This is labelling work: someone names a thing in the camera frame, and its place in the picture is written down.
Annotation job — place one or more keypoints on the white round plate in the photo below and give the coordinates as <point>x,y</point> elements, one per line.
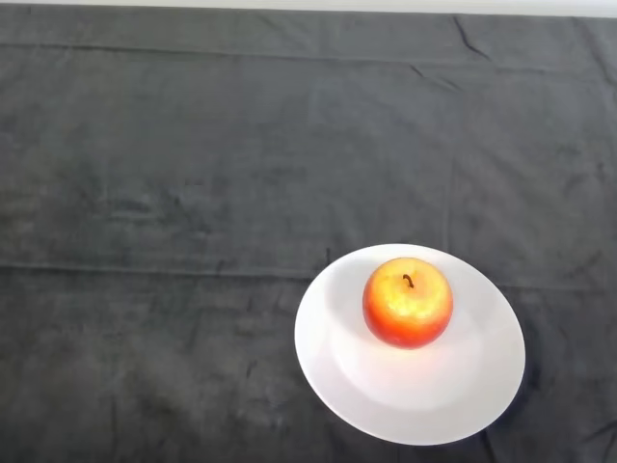
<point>410,386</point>

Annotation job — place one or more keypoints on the red yellow apple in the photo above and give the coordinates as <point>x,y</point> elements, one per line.
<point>408,304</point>

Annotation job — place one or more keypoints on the black cloth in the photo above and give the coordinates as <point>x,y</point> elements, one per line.
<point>193,169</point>

